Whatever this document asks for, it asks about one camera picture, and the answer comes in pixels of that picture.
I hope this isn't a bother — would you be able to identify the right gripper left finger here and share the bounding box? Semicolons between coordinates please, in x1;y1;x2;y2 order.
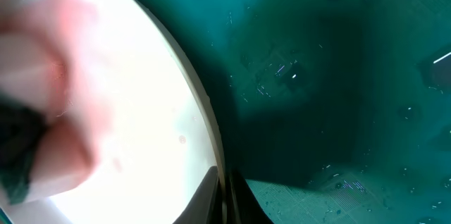
173;166;219;224

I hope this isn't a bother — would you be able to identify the teal plastic tray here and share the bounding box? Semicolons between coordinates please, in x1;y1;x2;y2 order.
137;0;450;223

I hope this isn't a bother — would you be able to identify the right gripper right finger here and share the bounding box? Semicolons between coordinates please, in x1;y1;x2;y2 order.
228;170;273;224

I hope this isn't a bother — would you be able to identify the green and pink sponge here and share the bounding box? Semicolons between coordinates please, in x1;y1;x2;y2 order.
1;0;112;204

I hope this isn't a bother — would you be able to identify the white plate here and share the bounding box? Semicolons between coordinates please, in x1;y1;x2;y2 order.
1;0;227;224

